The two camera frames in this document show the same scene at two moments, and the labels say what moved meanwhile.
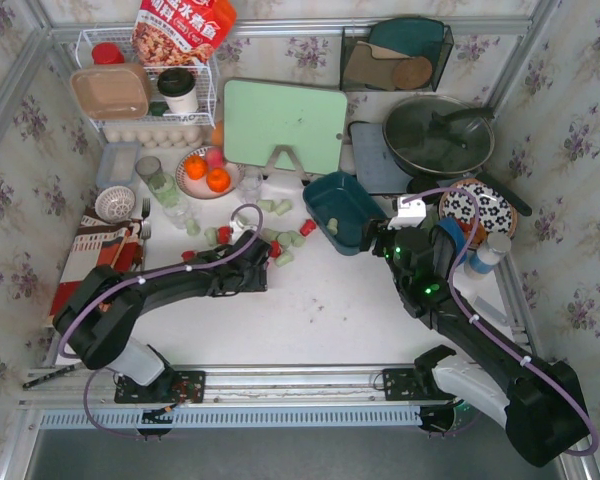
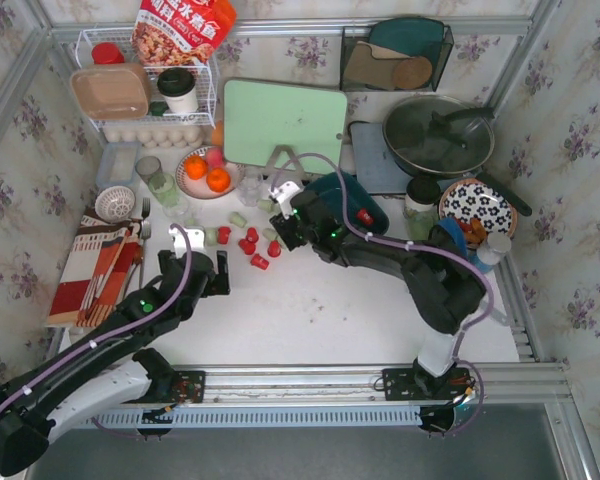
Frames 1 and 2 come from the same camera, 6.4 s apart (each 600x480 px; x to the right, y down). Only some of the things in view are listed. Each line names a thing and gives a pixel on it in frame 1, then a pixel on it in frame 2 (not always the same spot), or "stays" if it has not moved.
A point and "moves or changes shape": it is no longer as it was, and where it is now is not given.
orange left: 195,167 stays
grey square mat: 376,167 stays
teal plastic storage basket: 337,206 stays
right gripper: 376,238 to 287,230
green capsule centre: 269,234 stays
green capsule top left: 268,205 stays
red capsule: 307,227 moves or changes shape
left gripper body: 259,267 to 212,276
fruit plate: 199,188 stays
